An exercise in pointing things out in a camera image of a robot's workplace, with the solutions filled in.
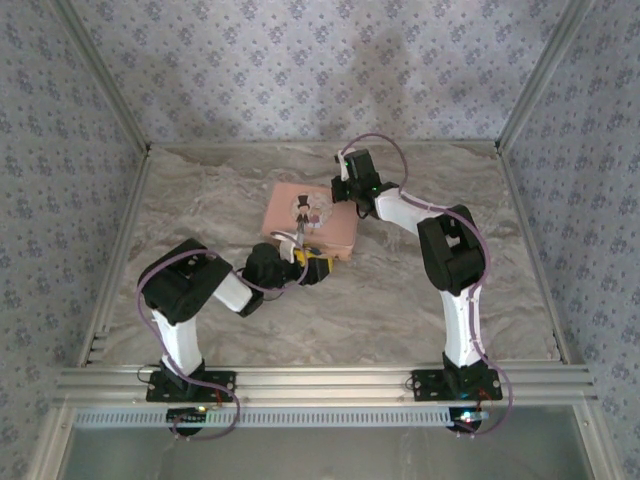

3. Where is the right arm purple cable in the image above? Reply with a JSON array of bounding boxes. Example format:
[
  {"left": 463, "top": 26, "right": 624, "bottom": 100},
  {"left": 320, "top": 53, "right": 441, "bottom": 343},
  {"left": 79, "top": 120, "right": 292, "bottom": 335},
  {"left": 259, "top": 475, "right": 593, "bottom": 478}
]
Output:
[{"left": 339, "top": 133, "right": 516, "bottom": 437}]

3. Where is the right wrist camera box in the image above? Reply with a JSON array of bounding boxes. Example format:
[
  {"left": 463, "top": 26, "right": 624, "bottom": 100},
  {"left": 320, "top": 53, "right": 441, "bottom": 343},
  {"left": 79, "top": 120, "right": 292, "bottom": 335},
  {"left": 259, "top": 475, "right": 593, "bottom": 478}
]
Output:
[{"left": 331, "top": 149, "right": 354, "bottom": 183}]

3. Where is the grey slotted cable duct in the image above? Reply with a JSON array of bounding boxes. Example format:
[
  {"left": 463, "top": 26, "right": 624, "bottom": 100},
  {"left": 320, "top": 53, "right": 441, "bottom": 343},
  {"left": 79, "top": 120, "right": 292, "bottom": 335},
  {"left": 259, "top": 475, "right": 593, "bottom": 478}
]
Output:
[{"left": 72, "top": 407, "right": 484, "bottom": 430}]

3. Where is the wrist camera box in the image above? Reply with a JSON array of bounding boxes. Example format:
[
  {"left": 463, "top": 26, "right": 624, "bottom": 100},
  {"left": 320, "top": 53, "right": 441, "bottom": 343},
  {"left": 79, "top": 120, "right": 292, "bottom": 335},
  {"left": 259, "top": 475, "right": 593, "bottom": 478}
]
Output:
[
  {"left": 269, "top": 229, "right": 305, "bottom": 262},
  {"left": 331, "top": 149, "right": 354, "bottom": 183}
]

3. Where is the wide aluminium mounting rail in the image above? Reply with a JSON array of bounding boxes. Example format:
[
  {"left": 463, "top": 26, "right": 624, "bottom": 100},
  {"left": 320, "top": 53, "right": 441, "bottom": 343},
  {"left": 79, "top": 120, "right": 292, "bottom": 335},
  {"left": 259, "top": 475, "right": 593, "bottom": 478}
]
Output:
[{"left": 52, "top": 364, "right": 599, "bottom": 407}]

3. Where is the aluminium side rail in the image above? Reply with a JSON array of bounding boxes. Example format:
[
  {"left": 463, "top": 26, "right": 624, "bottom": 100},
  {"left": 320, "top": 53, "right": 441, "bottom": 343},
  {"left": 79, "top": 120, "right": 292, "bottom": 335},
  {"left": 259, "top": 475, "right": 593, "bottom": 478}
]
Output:
[
  {"left": 78, "top": 149, "right": 152, "bottom": 369},
  {"left": 497, "top": 145, "right": 572, "bottom": 365}
]

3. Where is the aluminium frame leg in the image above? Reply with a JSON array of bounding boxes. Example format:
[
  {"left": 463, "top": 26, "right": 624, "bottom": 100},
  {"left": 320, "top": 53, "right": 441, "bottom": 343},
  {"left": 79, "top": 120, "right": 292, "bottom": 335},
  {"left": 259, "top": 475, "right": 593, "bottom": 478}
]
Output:
[
  {"left": 574, "top": 404, "right": 619, "bottom": 480},
  {"left": 27, "top": 405, "right": 76, "bottom": 480}
]

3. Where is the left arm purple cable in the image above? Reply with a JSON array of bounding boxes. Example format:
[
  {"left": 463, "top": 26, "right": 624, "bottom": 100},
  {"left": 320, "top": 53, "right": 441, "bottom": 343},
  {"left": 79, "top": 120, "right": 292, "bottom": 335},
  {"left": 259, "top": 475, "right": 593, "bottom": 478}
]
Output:
[{"left": 135, "top": 248, "right": 310, "bottom": 442}]

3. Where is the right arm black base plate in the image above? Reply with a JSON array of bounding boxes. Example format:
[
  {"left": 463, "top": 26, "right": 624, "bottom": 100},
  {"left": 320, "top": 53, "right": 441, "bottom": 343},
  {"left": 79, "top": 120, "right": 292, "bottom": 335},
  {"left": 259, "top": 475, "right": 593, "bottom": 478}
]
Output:
[{"left": 410, "top": 368, "right": 504, "bottom": 401}]

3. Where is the aluminium corner post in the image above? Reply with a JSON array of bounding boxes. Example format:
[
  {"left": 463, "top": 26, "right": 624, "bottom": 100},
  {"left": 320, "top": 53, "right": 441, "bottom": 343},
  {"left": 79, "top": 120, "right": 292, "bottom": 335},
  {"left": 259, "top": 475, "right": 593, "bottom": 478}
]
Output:
[
  {"left": 496, "top": 0, "right": 597, "bottom": 152},
  {"left": 53, "top": 0, "right": 152, "bottom": 152}
]

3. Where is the pink tin box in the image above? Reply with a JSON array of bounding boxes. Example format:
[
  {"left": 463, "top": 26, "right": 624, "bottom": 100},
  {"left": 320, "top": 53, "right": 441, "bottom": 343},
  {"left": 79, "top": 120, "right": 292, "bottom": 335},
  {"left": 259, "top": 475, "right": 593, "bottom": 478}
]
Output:
[{"left": 259, "top": 181, "right": 360, "bottom": 262}]

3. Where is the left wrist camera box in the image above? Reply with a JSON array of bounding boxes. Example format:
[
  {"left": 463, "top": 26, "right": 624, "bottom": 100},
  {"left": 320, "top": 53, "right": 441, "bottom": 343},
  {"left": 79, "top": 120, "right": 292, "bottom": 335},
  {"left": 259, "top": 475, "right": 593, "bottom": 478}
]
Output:
[{"left": 269, "top": 229, "right": 305, "bottom": 262}]

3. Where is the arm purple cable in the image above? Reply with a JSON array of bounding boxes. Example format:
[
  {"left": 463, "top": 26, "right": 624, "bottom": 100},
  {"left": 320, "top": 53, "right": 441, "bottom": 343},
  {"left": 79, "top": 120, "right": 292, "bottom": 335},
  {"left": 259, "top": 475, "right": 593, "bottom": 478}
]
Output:
[
  {"left": 339, "top": 133, "right": 516, "bottom": 437},
  {"left": 135, "top": 248, "right": 310, "bottom": 442}
]

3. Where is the thin aluminium back rail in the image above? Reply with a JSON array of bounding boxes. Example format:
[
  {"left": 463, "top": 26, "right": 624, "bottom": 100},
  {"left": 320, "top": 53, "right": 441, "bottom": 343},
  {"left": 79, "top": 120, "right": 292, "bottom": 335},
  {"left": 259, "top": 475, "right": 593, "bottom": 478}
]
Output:
[{"left": 149, "top": 140, "right": 501, "bottom": 149}]

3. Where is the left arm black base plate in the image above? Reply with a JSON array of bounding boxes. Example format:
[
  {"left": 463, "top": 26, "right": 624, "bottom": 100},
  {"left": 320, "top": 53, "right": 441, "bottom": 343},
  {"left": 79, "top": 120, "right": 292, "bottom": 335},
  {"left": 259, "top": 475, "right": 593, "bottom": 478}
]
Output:
[{"left": 146, "top": 370, "right": 237, "bottom": 404}]

